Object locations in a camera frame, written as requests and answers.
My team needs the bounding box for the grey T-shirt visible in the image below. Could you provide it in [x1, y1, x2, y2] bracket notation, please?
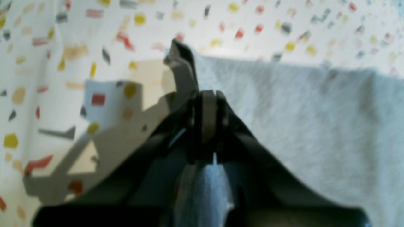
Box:
[165, 40, 404, 227]

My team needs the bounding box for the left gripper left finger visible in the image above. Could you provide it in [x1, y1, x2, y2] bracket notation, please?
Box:
[33, 91, 208, 227]

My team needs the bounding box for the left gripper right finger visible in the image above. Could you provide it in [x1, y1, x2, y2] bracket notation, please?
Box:
[208, 91, 372, 227]

